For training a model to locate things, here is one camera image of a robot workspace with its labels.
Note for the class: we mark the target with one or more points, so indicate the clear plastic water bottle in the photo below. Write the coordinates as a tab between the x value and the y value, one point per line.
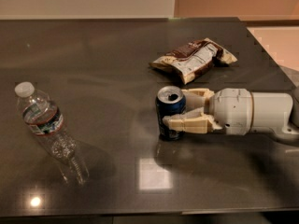
46	122

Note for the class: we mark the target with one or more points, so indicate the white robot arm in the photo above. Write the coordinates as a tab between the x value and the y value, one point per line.
273	113

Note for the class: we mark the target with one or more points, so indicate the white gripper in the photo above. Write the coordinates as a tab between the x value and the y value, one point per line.
232	109

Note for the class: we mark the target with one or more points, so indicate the blue pepsi can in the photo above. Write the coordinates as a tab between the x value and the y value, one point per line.
170	101

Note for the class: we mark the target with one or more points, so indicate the brown white chip bag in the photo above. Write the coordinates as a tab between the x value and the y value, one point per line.
194	59

